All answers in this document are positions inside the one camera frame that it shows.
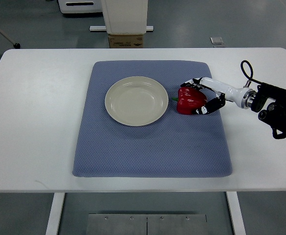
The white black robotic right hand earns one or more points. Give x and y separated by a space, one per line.
241 96

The red bell pepper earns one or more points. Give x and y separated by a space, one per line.
189 100

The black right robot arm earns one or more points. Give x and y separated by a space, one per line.
268 101

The cream round plate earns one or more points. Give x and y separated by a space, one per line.
136 101

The metal floor plate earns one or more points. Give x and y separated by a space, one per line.
147 224

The grey floor outlet cover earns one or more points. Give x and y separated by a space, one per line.
216 40

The blue textured mat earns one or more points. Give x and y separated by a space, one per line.
179 146

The white table leg right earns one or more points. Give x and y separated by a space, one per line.
235 213

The white table leg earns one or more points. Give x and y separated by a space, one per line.
235 213
55 214

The cardboard box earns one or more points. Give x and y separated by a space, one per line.
126 41

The white machine with slot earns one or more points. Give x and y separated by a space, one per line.
79 6

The white table leg left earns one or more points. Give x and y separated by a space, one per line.
55 214

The white pedestal column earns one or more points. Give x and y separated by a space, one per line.
124 17

